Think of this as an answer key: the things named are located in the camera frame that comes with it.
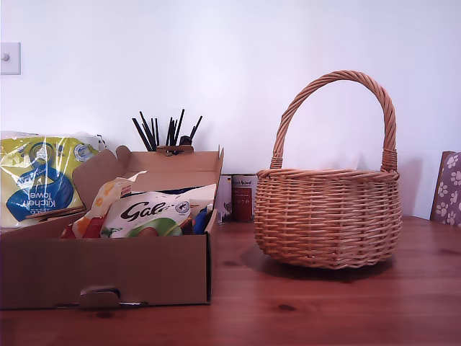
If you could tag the blue Terry's egg bag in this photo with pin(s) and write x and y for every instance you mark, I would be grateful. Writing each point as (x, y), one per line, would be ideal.
(200, 221)

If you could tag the red and cream egg bag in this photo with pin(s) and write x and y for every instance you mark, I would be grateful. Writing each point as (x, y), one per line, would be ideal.
(104, 196)

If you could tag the brown cardboard box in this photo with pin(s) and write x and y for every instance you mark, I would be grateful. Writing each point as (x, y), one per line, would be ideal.
(108, 266)

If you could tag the corrugated cardboard piece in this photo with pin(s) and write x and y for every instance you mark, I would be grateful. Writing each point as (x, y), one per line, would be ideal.
(54, 212)

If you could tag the red-label tin can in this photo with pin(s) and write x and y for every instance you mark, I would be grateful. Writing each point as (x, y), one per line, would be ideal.
(245, 198)

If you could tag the wooden holder with black sticks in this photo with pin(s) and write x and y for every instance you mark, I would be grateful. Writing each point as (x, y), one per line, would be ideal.
(173, 146)

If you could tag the kitchen towel pack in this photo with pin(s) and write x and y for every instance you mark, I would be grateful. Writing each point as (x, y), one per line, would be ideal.
(36, 173)

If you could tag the paw print cushion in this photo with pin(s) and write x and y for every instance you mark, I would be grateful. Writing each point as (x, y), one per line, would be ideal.
(452, 187)

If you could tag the white light switch plate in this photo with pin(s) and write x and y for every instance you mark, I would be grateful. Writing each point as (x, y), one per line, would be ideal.
(10, 59)

